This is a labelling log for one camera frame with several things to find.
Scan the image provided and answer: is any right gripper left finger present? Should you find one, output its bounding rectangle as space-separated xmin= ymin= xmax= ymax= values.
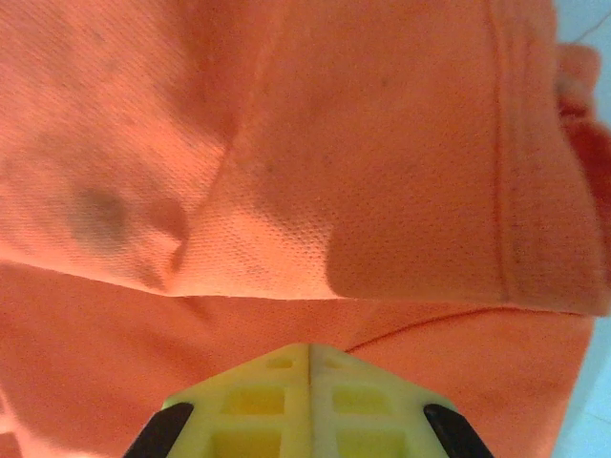
xmin=124 ymin=343 xmax=312 ymax=458

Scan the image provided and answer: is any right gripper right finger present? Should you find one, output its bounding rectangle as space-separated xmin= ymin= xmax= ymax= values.
xmin=308 ymin=343 xmax=495 ymax=458

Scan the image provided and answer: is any orange t-shirt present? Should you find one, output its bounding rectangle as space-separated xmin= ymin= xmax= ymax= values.
xmin=0 ymin=0 xmax=611 ymax=458

